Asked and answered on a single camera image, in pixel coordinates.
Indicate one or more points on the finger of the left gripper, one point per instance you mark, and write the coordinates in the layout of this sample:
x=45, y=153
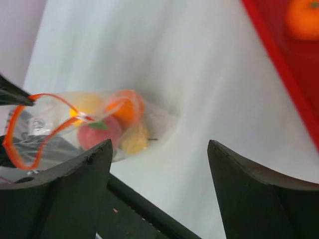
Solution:
x=10, y=94

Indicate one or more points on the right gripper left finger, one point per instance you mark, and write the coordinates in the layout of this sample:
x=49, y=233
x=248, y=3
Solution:
x=62, y=202

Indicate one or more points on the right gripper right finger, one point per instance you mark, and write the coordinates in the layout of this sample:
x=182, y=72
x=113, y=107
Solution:
x=257, y=202

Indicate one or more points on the clear orange-zip plastic bag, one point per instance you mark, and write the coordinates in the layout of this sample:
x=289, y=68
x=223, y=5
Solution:
x=159, y=122

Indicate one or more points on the yellow lemon fruit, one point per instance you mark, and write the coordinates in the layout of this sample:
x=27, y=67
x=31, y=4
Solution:
x=91, y=105

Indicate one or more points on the pink peach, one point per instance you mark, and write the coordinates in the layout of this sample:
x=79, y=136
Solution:
x=89, y=136

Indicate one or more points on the pale yellow pear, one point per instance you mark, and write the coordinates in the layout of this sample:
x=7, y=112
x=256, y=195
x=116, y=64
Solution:
x=136, y=139

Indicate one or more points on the orange fruit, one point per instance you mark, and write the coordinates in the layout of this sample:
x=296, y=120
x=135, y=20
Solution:
x=126, y=106
x=302, y=20

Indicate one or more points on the red plastic tray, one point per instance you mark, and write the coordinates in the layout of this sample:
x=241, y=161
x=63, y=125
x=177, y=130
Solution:
x=297, y=62

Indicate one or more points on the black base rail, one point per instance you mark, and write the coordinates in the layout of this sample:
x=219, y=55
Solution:
x=125, y=214

